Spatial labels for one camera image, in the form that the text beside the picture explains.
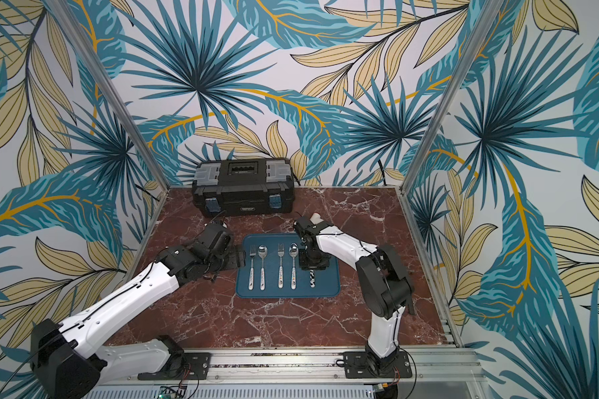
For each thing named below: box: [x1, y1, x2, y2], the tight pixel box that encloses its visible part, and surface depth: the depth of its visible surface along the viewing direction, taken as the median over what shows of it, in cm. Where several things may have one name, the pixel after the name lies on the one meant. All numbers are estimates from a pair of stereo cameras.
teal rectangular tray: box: [235, 232, 341, 298], surface depth 92 cm
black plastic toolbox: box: [191, 157, 296, 217], surface depth 102 cm
